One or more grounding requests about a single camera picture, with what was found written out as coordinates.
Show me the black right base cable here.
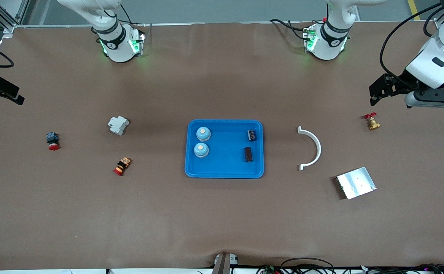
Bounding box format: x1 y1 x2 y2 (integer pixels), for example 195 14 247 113
110 2 135 27

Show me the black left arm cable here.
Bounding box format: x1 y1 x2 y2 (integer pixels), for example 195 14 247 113
380 2 444 90

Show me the black cable bundle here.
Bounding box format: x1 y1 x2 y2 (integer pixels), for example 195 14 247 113
359 263 444 274

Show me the red mushroom push button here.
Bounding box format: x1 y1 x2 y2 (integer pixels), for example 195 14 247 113
46 132 60 151

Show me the brass valve red handle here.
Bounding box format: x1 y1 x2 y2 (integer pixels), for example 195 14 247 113
363 113 381 131

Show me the blue plastic tray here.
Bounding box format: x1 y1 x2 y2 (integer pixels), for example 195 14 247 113
185 119 264 179

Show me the silver metal plate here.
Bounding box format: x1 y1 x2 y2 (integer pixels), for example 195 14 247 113
336 167 377 200

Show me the white circuit breaker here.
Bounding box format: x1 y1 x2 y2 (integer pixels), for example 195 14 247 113
108 116 130 136

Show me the orange emergency stop switch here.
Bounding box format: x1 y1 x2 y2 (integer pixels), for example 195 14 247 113
113 157 131 176

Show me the black cable loop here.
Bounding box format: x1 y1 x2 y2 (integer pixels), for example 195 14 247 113
280 258 336 274

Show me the black left base cable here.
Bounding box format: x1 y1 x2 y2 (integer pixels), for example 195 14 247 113
269 18 314 41

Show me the black base cable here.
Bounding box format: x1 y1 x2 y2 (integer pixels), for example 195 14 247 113
269 18 314 41
110 2 135 27

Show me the white curved plastic bracket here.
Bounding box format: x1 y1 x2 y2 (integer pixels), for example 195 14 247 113
297 126 322 171

